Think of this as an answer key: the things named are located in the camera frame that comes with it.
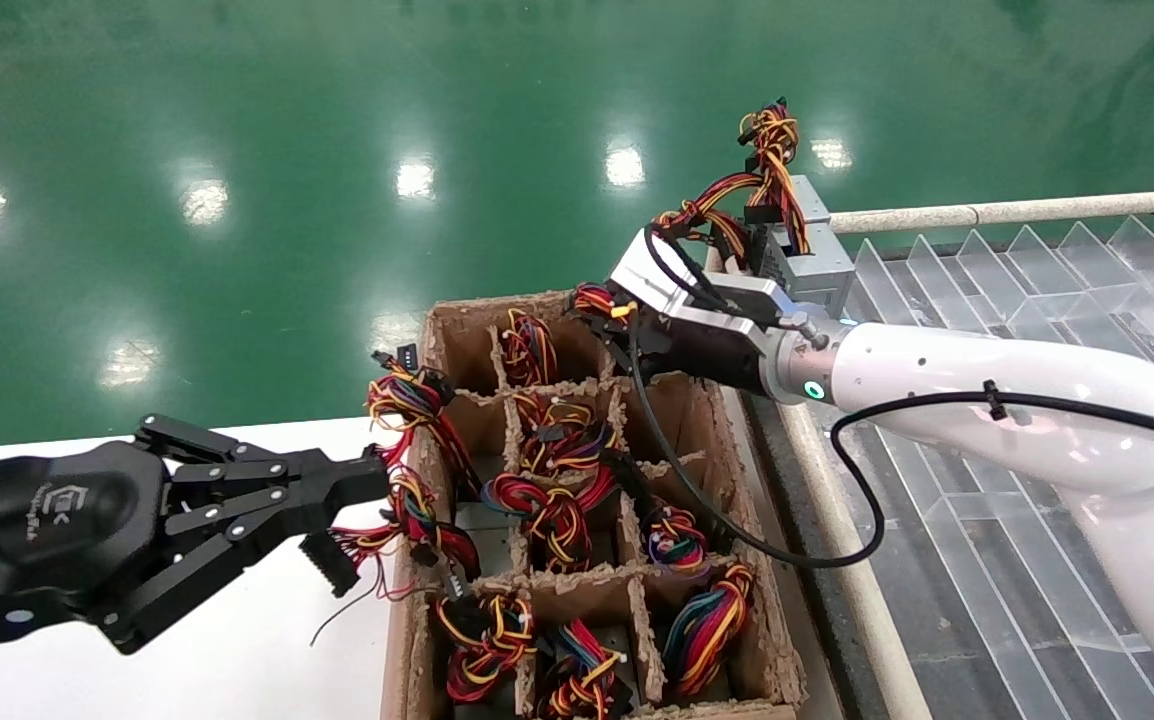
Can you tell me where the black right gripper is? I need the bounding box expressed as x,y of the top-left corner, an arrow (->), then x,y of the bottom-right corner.
609,320 -> 773,398

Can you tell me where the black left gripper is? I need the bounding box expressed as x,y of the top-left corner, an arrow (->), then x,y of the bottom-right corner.
0,415 -> 390,656

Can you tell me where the power supply with coloured cables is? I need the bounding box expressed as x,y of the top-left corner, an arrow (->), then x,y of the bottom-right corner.
512,392 -> 618,479
649,97 -> 856,321
535,618 -> 633,720
602,450 -> 710,576
662,563 -> 758,701
569,283 -> 638,326
365,345 -> 483,501
434,590 -> 538,706

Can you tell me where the beige cart pipe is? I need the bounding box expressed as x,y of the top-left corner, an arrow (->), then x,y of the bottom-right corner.
702,245 -> 933,720
827,190 -> 1154,236

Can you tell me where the brown cardboard divider box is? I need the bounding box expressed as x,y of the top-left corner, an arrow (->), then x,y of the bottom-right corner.
382,283 -> 808,720

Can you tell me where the clear plastic divider tray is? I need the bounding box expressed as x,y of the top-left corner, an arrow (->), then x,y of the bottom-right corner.
837,215 -> 1154,720

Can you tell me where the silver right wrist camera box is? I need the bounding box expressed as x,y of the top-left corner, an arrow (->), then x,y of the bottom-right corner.
609,228 -> 800,346

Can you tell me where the wire bundle top-middle cell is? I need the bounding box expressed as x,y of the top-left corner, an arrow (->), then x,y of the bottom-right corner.
499,308 -> 560,389

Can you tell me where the wire bundle on box edge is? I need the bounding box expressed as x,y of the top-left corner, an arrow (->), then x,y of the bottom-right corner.
299,465 -> 483,646

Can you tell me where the wire bundle centre cell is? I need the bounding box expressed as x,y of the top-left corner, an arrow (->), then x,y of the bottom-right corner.
480,465 -> 618,576

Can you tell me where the black cart frame rail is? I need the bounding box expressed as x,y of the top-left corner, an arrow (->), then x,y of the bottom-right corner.
702,250 -> 888,720

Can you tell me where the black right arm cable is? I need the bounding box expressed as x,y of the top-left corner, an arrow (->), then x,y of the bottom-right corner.
625,225 -> 1154,571

